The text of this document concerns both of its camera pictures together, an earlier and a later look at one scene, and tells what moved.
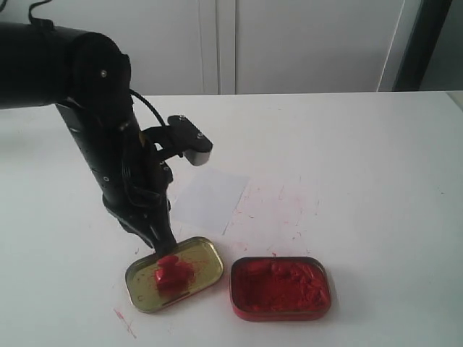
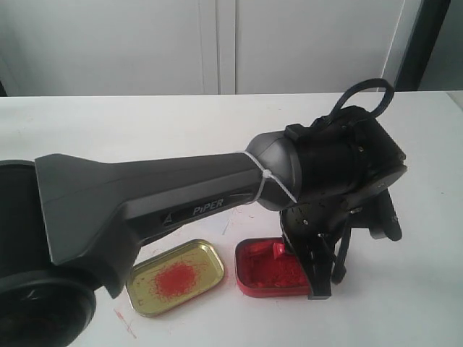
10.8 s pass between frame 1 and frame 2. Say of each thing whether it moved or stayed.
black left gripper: moved
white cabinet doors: stayed
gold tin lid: stayed
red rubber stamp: moved
